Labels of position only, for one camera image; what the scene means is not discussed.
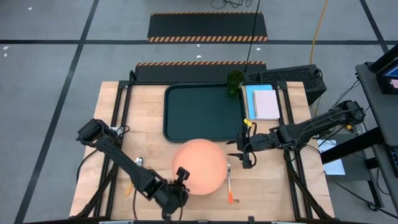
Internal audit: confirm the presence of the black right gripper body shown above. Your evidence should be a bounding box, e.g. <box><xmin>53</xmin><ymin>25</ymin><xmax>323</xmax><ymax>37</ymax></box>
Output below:
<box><xmin>236</xmin><ymin>129</ymin><xmax>277</xmax><ymax>169</ymax></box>

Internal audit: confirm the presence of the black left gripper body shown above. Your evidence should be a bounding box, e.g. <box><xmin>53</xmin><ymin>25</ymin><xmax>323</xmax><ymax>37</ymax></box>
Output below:
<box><xmin>160</xmin><ymin>167</ymin><xmax>191</xmax><ymax>218</ymax></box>

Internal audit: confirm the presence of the orange round plate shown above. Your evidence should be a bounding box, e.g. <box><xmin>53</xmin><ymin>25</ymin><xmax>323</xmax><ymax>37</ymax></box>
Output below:
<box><xmin>171</xmin><ymin>138</ymin><xmax>229</xmax><ymax>196</ymax></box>

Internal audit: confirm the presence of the metal fork orange handle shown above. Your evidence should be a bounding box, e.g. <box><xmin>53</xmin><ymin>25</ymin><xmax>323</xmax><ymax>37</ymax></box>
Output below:
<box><xmin>226</xmin><ymin>162</ymin><xmax>234</xmax><ymax>205</ymax></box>

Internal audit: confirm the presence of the metal spoon orange handle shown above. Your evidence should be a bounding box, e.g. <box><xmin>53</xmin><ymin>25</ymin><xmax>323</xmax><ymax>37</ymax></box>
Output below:
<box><xmin>125</xmin><ymin>156</ymin><xmax>144</xmax><ymax>197</ymax></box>

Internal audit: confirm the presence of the dark green tray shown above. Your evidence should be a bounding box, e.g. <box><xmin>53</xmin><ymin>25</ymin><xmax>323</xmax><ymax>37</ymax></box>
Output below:
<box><xmin>162</xmin><ymin>83</ymin><xmax>249</xmax><ymax>144</ymax></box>

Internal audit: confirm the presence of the pink spiral notebook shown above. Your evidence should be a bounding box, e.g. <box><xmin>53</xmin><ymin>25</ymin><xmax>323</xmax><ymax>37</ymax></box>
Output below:
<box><xmin>252</xmin><ymin>89</ymin><xmax>281</xmax><ymax>121</ymax></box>

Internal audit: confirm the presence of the blue notebook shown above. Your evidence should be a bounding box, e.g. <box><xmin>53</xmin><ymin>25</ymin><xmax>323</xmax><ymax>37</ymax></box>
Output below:
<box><xmin>244</xmin><ymin>84</ymin><xmax>274</xmax><ymax>121</ymax></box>

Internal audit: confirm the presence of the small green potted plant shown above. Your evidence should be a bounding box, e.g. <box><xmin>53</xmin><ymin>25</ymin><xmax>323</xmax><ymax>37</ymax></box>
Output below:
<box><xmin>226</xmin><ymin>70</ymin><xmax>246</xmax><ymax>98</ymax></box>

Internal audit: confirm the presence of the white paper sheet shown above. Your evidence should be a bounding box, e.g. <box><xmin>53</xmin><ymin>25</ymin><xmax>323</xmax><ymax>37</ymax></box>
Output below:
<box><xmin>317</xmin><ymin>139</ymin><xmax>346</xmax><ymax>176</ymax></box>

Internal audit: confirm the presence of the narrow black striped floor mat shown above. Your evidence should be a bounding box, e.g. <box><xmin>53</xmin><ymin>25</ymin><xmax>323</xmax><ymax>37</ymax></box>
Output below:
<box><xmin>134</xmin><ymin>60</ymin><xmax>268</xmax><ymax>83</ymax></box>

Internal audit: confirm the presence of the large black striped floor mat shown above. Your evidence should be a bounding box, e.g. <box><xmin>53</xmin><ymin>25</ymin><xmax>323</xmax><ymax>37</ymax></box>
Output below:
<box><xmin>146</xmin><ymin>11</ymin><xmax>269</xmax><ymax>43</ymax></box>

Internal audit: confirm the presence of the grey side desk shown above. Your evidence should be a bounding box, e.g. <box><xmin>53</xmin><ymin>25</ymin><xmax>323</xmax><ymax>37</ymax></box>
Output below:
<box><xmin>355</xmin><ymin>60</ymin><xmax>398</xmax><ymax>147</ymax></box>

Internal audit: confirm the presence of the black keyboard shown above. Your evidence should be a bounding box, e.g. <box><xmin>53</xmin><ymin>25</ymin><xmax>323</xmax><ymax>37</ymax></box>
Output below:
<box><xmin>389</xmin><ymin>145</ymin><xmax>398</xmax><ymax>179</ymax></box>

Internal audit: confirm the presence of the black laptop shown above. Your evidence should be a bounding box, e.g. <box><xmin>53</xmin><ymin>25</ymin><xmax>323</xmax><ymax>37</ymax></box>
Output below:
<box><xmin>369</xmin><ymin>43</ymin><xmax>398</xmax><ymax>96</ymax></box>

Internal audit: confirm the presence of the black desk base frame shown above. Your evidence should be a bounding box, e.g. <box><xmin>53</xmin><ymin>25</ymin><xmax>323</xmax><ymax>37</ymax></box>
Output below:
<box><xmin>320</xmin><ymin>126</ymin><xmax>386</xmax><ymax>209</ymax></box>

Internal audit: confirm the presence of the black hanging cable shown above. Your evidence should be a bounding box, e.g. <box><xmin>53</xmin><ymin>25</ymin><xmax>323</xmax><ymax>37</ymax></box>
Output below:
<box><xmin>244</xmin><ymin>0</ymin><xmax>262</xmax><ymax>74</ymax></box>

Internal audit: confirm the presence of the black metal table frame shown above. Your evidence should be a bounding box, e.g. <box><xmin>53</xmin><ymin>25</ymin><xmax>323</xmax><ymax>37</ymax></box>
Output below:
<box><xmin>74</xmin><ymin>70</ymin><xmax>336</xmax><ymax>222</ymax></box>

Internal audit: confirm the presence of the long black floor cable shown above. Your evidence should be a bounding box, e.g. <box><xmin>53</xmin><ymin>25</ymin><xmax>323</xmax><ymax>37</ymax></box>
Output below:
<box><xmin>323</xmin><ymin>170</ymin><xmax>398</xmax><ymax>220</ymax></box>

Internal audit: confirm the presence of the yellow cable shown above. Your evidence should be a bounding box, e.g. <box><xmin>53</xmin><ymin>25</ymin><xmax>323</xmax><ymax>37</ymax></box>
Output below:
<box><xmin>309</xmin><ymin>0</ymin><xmax>354</xmax><ymax>130</ymax></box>

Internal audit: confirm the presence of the coiled black floor cable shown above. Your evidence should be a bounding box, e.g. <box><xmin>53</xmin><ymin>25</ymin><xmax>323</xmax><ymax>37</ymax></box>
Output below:
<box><xmin>210</xmin><ymin>0</ymin><xmax>253</xmax><ymax>9</ymax></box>

